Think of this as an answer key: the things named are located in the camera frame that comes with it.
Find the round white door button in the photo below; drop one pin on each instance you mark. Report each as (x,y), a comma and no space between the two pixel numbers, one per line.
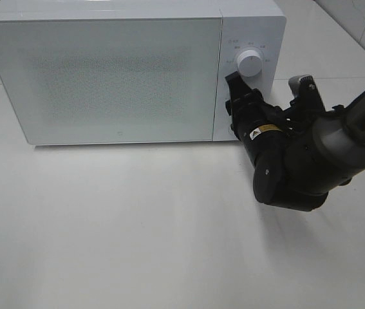
(230,131)

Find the upper white microwave knob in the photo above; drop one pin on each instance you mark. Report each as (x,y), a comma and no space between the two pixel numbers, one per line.
(249,63)

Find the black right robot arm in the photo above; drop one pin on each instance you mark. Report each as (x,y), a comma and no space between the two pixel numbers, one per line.
(300,153)

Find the white microwave door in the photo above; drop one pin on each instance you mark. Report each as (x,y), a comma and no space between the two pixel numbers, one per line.
(105,82)

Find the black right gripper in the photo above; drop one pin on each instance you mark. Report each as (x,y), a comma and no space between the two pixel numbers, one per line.
(250,120)

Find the white microwave oven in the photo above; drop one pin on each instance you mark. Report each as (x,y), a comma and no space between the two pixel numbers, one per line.
(258,25)

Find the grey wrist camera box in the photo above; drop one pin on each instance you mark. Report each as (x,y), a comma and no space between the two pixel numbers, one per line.
(302,86)

